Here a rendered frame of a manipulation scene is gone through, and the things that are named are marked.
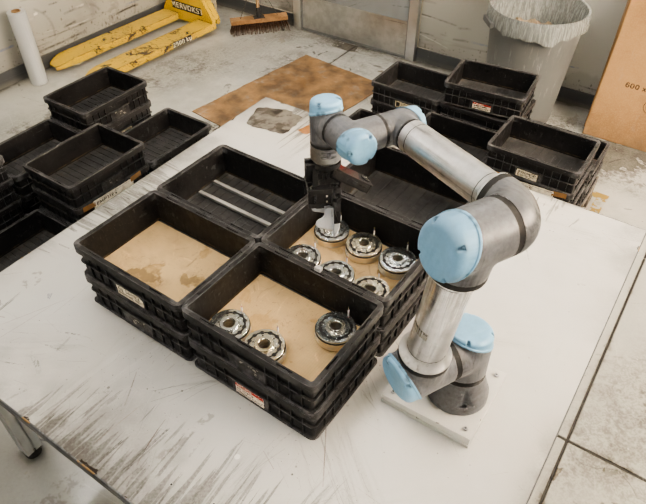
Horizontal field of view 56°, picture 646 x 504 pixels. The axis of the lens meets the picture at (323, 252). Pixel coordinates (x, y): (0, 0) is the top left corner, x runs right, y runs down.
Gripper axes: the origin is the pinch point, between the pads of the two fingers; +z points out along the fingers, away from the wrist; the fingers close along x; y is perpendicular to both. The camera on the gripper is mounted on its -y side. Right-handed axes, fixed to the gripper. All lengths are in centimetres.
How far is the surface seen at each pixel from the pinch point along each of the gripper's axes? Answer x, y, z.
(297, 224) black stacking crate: -16.0, 7.8, 10.2
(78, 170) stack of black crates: -117, 90, 44
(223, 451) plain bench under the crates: 39, 34, 32
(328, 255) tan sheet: -8.1, 0.3, 16.4
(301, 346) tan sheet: 22.9, 12.6, 18.4
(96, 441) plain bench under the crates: 32, 64, 32
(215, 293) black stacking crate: 8.2, 32.1, 10.9
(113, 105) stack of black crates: -158, 77, 34
